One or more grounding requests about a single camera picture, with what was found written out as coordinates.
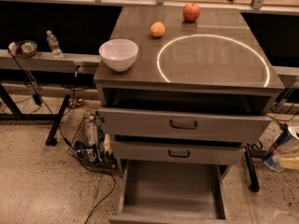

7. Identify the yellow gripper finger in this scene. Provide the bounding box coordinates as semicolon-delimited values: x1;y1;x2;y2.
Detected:
279;157;299;170

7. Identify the silver blue redbull can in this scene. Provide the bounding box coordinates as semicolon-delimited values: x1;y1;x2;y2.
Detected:
263;123;299;172

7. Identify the grey drawer cabinet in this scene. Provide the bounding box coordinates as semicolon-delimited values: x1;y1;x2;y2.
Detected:
93;5;286;224

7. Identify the bottom grey open drawer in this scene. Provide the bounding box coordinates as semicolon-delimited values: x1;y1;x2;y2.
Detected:
109;161;229;224

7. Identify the middle grey drawer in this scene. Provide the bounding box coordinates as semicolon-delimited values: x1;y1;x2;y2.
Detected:
112;141;244;165

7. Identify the top grey drawer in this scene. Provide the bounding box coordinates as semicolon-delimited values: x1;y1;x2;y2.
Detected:
99;107;271;142

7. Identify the black table leg right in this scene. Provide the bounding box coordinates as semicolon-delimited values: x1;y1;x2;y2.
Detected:
245;144;266;192

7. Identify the black table leg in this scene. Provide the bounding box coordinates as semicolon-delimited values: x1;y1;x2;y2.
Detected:
245;144;266;192
0;84;70;146

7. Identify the red apple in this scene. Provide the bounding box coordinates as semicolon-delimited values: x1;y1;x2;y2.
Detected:
182;3;201;22

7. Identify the orange fruit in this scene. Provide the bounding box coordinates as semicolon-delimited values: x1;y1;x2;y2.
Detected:
150;21;165;37

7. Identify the white bowl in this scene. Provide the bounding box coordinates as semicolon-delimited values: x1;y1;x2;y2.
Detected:
99;39;139;72

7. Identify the clear water bottle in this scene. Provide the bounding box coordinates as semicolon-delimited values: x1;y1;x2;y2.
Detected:
47;31;64;58

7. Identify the grey side shelf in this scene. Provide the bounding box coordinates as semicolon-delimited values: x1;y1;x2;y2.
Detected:
0;49;101;75

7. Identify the black table leg left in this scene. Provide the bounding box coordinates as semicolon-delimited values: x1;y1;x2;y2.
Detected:
0;84;70;146

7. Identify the small bowl with items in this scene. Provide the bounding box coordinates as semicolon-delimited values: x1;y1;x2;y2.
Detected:
7;40;37;59

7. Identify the wire basket with bottles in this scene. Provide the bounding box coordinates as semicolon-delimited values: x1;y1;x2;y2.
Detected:
68;109;117;170

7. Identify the black floor cable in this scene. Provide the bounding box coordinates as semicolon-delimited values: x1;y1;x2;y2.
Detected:
7;49;117;224

